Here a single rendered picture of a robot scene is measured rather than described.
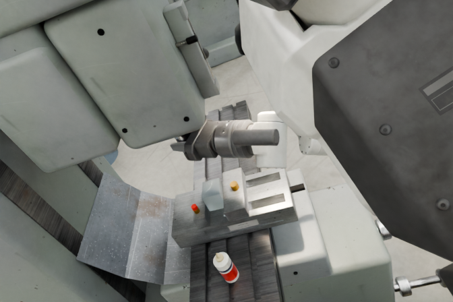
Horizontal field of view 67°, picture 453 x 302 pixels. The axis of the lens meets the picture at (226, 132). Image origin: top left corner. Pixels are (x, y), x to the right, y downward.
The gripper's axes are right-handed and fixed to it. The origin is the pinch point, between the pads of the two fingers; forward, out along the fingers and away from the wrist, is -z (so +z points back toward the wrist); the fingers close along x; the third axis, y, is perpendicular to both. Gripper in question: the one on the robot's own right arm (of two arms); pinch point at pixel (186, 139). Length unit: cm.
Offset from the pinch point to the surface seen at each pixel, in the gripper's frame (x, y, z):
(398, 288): -5, 72, 44
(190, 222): 9.7, 23.3, -5.5
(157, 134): 9.6, -10.9, 3.2
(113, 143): 14.5, -12.9, -4.5
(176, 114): 7.1, -14.1, 8.5
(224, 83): -206, 122, -123
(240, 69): -230, 122, -114
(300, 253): 5.5, 38.7, 22.0
